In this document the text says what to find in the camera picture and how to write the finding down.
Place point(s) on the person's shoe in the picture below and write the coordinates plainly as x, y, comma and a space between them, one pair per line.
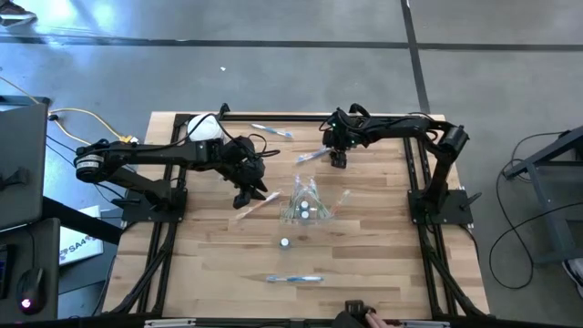
13, 13
575, 275

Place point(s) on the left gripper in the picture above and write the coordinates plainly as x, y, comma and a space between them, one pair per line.
243, 164

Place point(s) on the white printed box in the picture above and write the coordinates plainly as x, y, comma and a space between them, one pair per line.
79, 241

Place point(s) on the black handheld camera rig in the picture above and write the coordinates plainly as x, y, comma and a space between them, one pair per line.
353, 312

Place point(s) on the silver bracket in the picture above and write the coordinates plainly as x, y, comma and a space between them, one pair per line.
168, 323
423, 324

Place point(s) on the computer monitor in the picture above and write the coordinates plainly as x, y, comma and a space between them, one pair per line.
23, 159

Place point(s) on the black desk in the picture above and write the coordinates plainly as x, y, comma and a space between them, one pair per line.
41, 246

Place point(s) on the purple toothbrush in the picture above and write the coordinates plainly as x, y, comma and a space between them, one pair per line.
297, 189

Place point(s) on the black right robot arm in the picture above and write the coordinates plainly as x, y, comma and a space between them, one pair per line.
401, 127

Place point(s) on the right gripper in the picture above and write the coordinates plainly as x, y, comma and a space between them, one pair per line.
344, 132

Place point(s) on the disinfecting wipes canister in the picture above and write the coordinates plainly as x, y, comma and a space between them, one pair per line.
202, 130

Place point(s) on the clear acrylic organizer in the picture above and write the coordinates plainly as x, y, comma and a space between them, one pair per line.
291, 221

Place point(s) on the blue toothbrush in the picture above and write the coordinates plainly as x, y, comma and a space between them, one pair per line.
293, 278
309, 156
272, 130

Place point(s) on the gray metal cart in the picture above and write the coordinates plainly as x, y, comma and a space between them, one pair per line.
553, 205

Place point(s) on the black computer mouse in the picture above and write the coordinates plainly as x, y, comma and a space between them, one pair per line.
31, 289

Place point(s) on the orange toothbrush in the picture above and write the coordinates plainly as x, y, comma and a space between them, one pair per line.
340, 200
262, 205

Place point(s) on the person's hand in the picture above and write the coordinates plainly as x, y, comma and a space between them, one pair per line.
374, 322

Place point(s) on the black keyboard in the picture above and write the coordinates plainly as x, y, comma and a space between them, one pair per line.
3, 273

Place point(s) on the green toothbrush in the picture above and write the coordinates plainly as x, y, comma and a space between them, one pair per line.
314, 189
324, 210

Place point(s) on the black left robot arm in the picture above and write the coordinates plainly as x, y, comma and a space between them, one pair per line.
136, 152

